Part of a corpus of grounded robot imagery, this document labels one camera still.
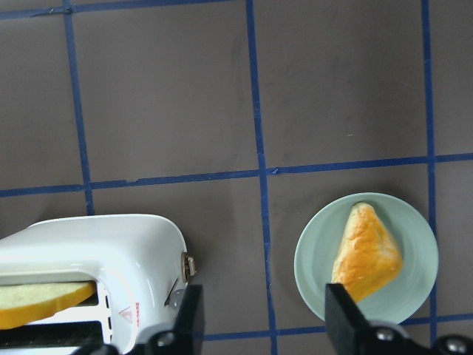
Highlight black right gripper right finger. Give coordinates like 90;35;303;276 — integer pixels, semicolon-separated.
324;283;415;355

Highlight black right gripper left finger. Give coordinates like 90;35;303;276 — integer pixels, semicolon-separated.
132;285;204;354

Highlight white two-slot toaster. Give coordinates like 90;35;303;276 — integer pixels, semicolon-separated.
1;214;196;354

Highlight golden pastry bun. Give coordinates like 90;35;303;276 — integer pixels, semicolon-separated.
331;202;404;302

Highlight light green plate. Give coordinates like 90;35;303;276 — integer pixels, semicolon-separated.
294;192;439;323

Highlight toast bread slice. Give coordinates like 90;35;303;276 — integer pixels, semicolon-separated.
1;281;96;330

